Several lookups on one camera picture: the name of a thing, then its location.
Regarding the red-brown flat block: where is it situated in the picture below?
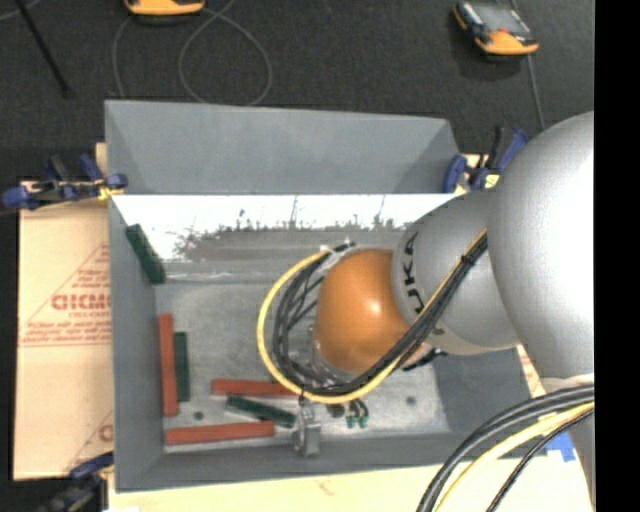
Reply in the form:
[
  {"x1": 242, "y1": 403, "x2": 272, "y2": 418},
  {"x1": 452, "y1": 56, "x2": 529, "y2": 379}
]
[
  {"x1": 164, "y1": 420, "x2": 277, "y2": 447},
  {"x1": 157, "y1": 313, "x2": 180, "y2": 418},
  {"x1": 210, "y1": 378, "x2": 302, "y2": 400}
]

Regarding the dark green flat block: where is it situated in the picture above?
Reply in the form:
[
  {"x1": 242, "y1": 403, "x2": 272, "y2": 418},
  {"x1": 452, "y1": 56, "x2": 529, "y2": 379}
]
[
  {"x1": 224, "y1": 394, "x2": 298, "y2": 430},
  {"x1": 124, "y1": 223, "x2": 167, "y2": 285},
  {"x1": 172, "y1": 331, "x2": 192, "y2": 403}
]

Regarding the grey metal bin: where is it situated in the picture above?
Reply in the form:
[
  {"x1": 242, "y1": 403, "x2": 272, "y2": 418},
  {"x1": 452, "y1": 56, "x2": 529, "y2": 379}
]
[{"x1": 103, "y1": 99, "x2": 535, "y2": 491}]

